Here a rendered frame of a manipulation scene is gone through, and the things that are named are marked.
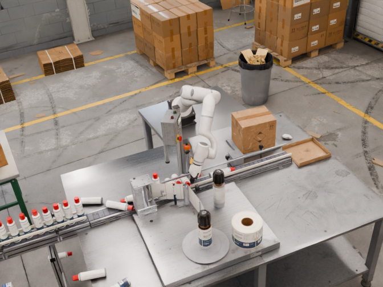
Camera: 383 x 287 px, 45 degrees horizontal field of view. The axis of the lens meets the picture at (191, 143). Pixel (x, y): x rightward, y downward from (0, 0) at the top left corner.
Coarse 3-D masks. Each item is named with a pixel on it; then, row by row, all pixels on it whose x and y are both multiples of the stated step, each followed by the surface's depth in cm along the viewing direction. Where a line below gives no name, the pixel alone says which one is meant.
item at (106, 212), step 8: (264, 160) 369; (280, 160) 368; (240, 168) 363; (208, 176) 357; (200, 184) 350; (104, 208) 334; (112, 208) 334; (88, 216) 329; (96, 216) 328; (104, 216) 328
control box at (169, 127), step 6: (168, 114) 321; (174, 114) 321; (162, 120) 316; (168, 120) 315; (174, 120) 315; (162, 126) 316; (168, 126) 315; (174, 126) 315; (162, 132) 319; (168, 132) 318; (174, 132) 317; (180, 132) 330; (162, 138) 322; (168, 138) 321; (174, 138) 320; (168, 144) 324; (174, 144) 323
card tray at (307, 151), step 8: (288, 144) 387; (296, 144) 390; (304, 144) 391; (312, 144) 390; (320, 144) 384; (288, 152) 383; (296, 152) 383; (304, 152) 382; (312, 152) 381; (320, 152) 381; (328, 152) 376; (296, 160) 374; (304, 160) 374; (312, 160) 369
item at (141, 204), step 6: (132, 186) 314; (144, 186) 314; (132, 192) 322; (138, 192) 313; (144, 192) 321; (150, 192) 321; (138, 198) 316; (144, 198) 328; (150, 198) 324; (138, 204) 319; (144, 204) 326; (150, 204) 326; (138, 210) 322; (144, 210) 324; (150, 210) 326; (156, 210) 328; (138, 216) 325
